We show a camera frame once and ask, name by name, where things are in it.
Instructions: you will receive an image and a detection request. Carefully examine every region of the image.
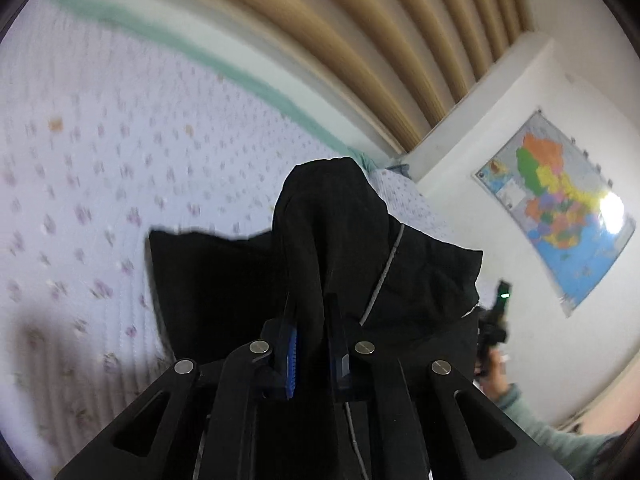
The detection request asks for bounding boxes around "floral white quilt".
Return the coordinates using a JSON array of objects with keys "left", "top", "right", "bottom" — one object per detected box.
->
[{"left": 0, "top": 0, "right": 456, "bottom": 478}]

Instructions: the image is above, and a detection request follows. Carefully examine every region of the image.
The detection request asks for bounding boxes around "colourful wall map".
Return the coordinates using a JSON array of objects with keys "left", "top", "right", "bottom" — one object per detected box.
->
[{"left": 472, "top": 108, "right": 637, "bottom": 318}]

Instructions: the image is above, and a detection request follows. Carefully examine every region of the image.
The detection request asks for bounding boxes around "person's right hand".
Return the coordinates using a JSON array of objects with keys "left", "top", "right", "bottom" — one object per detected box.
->
[{"left": 479, "top": 349, "right": 516, "bottom": 403}]

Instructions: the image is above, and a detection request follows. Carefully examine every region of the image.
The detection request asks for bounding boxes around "person's right forearm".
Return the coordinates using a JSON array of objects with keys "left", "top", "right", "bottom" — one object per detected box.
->
[{"left": 495, "top": 384, "right": 628, "bottom": 478}]

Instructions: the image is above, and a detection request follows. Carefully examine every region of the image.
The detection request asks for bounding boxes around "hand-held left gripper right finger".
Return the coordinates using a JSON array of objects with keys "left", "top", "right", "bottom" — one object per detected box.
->
[{"left": 326, "top": 294, "right": 572, "bottom": 480}]

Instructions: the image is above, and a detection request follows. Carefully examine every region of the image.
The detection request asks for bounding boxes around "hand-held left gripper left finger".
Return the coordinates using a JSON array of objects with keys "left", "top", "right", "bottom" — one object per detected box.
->
[{"left": 55, "top": 300, "right": 302, "bottom": 480}]

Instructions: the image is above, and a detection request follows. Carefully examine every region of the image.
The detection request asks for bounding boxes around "green bed sheet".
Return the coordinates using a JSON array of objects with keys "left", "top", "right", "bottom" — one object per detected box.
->
[{"left": 42, "top": 0, "right": 416, "bottom": 176}]

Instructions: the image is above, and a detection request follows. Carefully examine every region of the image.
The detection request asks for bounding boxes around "black hooded jacket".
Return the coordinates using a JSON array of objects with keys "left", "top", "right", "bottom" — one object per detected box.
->
[{"left": 148, "top": 156, "right": 485, "bottom": 480}]

